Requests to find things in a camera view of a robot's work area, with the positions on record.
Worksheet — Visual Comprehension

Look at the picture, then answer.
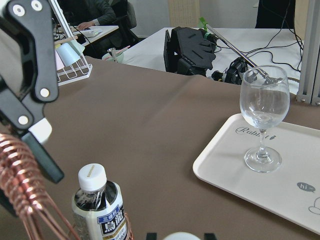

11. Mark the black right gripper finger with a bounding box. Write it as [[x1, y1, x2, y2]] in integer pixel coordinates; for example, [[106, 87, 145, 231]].
[[0, 0, 64, 183]]

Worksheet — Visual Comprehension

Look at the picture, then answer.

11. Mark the copper wire bottle basket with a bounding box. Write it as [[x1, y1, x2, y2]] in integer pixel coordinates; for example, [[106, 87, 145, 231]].
[[0, 134, 134, 240]]

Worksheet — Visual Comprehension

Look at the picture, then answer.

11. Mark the pink plastic cup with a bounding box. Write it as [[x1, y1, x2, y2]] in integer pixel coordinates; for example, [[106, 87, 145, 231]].
[[54, 50, 65, 71]]

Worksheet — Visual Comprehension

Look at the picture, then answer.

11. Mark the blue plastic cup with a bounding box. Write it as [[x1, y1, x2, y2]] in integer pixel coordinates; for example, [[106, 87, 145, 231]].
[[56, 43, 80, 67]]

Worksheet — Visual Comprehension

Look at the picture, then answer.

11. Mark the green plastic cup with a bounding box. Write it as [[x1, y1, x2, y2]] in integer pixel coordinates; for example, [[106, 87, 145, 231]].
[[68, 39, 85, 56]]

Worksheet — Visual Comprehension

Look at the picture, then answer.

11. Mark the seated person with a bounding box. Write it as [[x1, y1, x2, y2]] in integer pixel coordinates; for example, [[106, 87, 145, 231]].
[[58, 0, 139, 48]]

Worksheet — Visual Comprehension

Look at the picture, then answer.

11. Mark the black equipment case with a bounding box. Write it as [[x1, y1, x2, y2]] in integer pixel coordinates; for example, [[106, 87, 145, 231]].
[[163, 26, 218, 77]]

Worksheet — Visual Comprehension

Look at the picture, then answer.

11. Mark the clear wine glass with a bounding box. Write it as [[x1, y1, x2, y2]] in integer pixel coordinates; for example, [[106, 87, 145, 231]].
[[239, 65, 290, 173]]

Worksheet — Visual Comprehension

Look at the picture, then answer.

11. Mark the white rabbit tray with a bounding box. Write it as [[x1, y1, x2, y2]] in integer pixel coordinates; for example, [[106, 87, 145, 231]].
[[193, 113, 320, 233]]

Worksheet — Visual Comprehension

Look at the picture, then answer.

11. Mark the white wire cup rack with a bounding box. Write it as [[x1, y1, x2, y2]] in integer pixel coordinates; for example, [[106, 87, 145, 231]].
[[57, 55, 93, 87]]

